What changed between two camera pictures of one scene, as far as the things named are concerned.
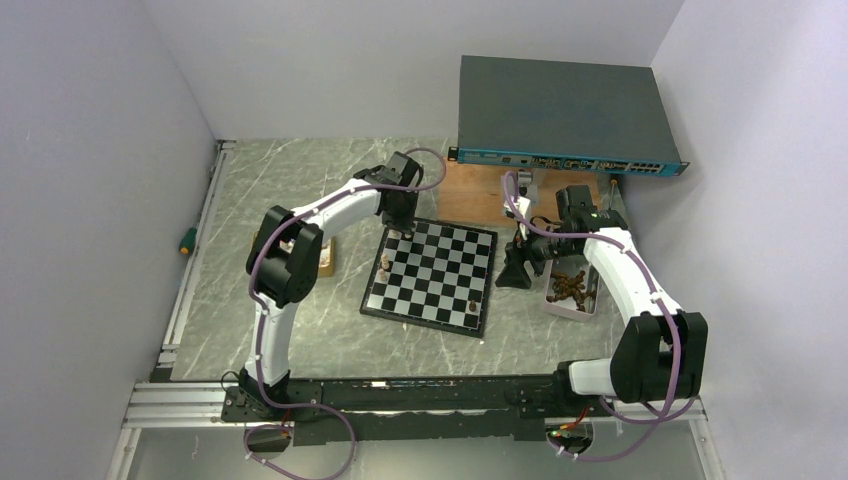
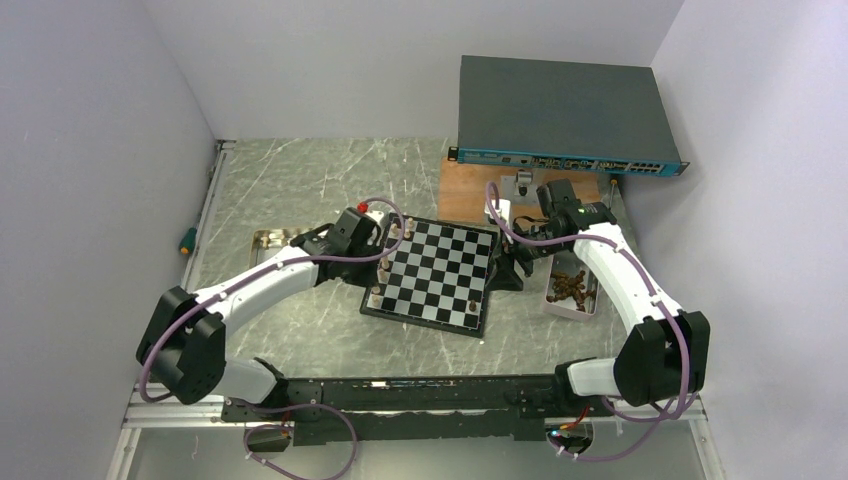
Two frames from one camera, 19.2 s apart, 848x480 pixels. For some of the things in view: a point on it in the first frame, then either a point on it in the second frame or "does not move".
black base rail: [405, 408] does not move
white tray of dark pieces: [572, 289] does not move
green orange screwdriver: [188, 241] does not move
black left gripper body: [403, 216] to [361, 272]
